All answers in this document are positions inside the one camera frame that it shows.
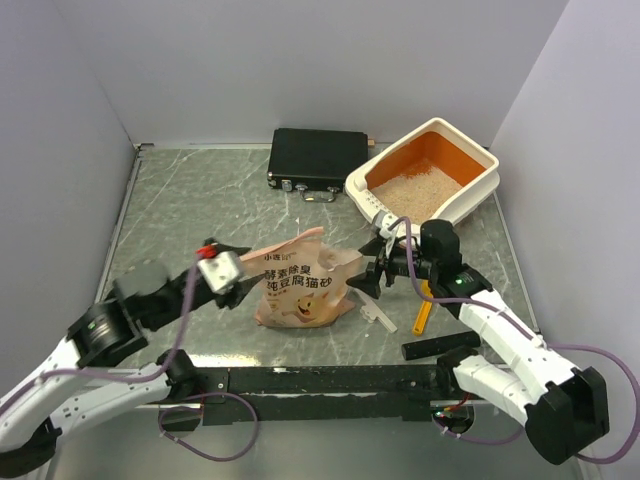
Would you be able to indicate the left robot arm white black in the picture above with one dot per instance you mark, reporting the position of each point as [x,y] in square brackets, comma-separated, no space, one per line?
[74,387]

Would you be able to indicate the yellow plastic litter scoop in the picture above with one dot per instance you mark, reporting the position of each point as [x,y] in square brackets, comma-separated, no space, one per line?
[422,317]

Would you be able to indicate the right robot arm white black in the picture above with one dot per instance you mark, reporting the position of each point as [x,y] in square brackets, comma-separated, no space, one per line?
[562,408]

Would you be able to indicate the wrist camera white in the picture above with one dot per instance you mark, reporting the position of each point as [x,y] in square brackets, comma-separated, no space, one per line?
[388,225]
[221,272]

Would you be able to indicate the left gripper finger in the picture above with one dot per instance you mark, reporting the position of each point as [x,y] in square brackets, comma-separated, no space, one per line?
[211,248]
[235,295]

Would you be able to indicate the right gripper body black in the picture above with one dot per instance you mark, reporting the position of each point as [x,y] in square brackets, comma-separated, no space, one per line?
[396,262]

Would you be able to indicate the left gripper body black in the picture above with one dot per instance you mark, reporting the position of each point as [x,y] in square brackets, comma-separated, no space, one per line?
[199,295]

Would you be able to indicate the pink cat litter bag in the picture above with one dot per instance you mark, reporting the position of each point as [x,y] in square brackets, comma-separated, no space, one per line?
[304,284]

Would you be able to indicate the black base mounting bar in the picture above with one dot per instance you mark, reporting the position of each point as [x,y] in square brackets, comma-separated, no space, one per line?
[409,392]

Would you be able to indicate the cream orange litter box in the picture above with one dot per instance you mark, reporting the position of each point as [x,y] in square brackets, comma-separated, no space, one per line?
[436,143]

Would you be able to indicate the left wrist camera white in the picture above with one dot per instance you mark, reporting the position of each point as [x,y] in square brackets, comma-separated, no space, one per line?
[221,272]

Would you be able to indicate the beige bag sealing clip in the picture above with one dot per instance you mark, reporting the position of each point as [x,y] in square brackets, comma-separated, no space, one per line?
[372,313]

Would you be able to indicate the clean litter granules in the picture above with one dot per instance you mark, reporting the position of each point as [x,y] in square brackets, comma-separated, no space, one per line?
[417,196]

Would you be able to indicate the black carrying case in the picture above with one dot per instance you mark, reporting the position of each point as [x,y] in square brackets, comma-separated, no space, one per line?
[315,163]

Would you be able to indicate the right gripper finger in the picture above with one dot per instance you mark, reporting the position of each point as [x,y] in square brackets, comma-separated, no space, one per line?
[367,282]
[376,247]

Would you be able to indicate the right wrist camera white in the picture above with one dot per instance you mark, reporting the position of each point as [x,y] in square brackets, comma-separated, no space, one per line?
[388,225]

